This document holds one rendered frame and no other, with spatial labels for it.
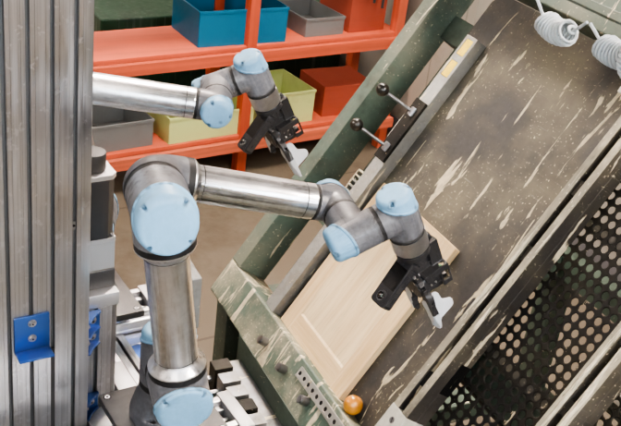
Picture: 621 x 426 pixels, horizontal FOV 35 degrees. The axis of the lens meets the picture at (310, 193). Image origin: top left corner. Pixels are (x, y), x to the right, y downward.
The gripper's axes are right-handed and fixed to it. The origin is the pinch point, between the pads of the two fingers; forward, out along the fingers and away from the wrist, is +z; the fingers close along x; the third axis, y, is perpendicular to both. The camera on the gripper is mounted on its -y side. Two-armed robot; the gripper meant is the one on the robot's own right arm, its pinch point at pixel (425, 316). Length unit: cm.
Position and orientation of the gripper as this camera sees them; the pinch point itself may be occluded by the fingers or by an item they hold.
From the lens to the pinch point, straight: 215.7
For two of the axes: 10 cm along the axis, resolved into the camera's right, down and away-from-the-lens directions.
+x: -5.0, -4.4, 7.4
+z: 2.9, 7.2, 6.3
